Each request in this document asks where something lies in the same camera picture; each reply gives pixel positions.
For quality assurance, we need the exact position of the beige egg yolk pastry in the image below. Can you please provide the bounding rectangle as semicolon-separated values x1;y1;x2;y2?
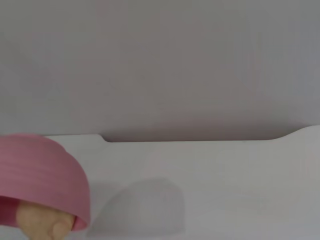
16;201;76;240

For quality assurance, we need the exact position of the pink plastic bowl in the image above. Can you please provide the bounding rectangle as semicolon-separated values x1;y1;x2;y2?
0;133;91;232

